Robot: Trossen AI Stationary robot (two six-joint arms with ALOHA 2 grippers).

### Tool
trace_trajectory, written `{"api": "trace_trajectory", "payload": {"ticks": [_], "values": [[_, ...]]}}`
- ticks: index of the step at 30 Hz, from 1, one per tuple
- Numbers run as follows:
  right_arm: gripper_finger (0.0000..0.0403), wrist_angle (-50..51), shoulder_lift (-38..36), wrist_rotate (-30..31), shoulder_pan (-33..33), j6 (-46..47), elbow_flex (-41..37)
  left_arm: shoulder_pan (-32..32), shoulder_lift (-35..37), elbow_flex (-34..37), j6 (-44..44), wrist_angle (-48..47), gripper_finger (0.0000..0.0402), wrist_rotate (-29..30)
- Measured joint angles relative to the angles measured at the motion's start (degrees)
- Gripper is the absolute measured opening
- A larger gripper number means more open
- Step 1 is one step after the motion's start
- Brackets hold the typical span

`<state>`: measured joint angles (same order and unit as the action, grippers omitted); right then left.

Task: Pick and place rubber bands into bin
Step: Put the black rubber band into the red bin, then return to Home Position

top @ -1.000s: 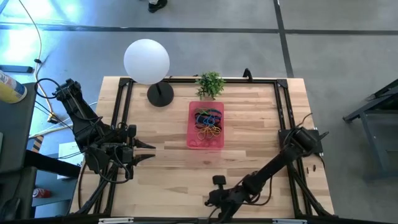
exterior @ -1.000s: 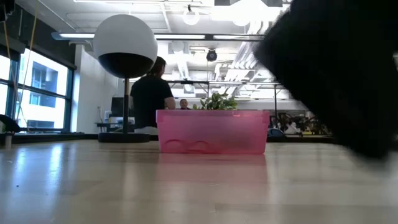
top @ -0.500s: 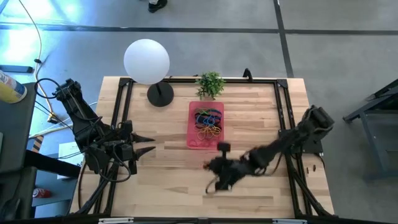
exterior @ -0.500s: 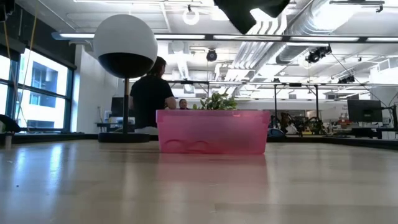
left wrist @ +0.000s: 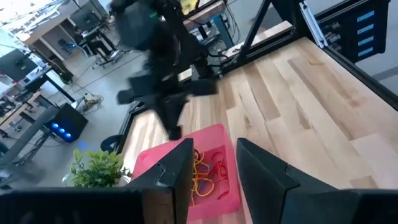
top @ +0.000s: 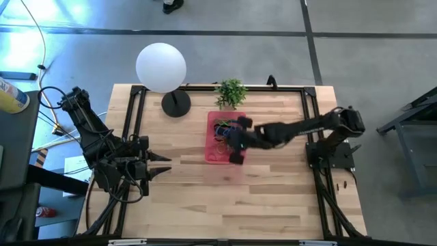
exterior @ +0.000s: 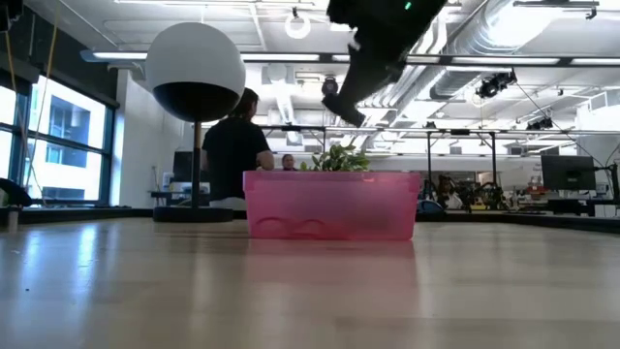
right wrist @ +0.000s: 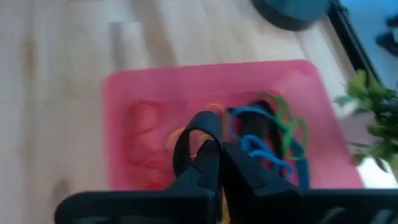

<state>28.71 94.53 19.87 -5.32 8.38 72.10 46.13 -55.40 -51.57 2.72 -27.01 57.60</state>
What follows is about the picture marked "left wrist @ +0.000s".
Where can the person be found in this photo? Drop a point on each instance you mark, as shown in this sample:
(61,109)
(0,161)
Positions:
(81,37)

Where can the wooden office desk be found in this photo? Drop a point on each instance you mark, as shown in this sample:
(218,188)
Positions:
(46,34)

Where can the black control box blue labels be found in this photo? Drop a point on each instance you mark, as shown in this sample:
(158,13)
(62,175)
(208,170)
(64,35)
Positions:
(357,28)

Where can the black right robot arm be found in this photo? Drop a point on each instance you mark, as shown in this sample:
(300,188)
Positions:
(140,25)

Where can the dark curved table clamp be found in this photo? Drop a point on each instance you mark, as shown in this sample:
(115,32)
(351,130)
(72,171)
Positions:
(109,143)

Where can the black computer monitor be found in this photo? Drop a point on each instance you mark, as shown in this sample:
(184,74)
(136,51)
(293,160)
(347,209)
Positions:
(15,63)

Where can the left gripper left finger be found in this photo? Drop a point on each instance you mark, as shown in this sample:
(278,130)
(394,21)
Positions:
(174,186)

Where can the red rubber band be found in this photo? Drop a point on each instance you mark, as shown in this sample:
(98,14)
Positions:
(222,171)

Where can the small green potted plant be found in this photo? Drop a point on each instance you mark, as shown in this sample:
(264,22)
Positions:
(96,171)

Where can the black computer blue lights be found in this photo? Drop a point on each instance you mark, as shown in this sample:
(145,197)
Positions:
(71,121)

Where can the pink translucent plastic bin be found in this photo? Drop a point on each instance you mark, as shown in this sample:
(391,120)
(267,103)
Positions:
(217,137)

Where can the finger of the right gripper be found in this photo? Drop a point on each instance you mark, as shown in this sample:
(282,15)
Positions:
(172,118)

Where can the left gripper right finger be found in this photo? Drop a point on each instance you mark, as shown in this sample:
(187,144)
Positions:
(264,186)

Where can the silver slide rail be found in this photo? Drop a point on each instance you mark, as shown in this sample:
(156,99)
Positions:
(311,21)

